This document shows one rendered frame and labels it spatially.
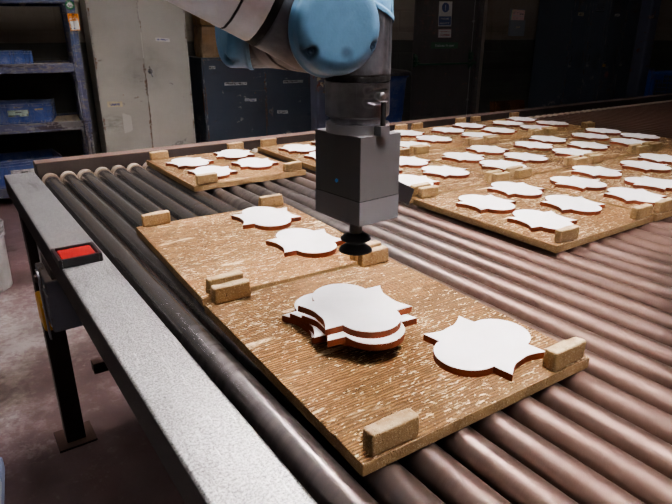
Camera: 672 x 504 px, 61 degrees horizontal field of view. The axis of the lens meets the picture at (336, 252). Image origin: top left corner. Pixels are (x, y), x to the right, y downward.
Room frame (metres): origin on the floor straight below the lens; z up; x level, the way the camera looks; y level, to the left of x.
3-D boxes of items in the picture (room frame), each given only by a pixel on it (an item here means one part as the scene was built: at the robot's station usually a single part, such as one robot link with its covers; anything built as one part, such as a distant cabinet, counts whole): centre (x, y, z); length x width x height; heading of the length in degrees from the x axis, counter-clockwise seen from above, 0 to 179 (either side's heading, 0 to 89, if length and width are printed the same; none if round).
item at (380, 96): (0.68, -0.03, 1.24); 0.08 x 0.08 x 0.05
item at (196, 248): (1.05, 0.16, 0.93); 0.41 x 0.35 x 0.02; 32
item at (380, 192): (0.69, -0.04, 1.16); 0.12 x 0.09 x 0.16; 129
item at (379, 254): (0.93, -0.07, 0.95); 0.06 x 0.02 x 0.03; 123
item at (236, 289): (0.78, 0.16, 0.95); 0.06 x 0.02 x 0.03; 123
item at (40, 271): (1.16, 0.61, 0.77); 0.14 x 0.11 x 0.18; 35
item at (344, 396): (0.69, -0.06, 0.93); 0.41 x 0.35 x 0.02; 33
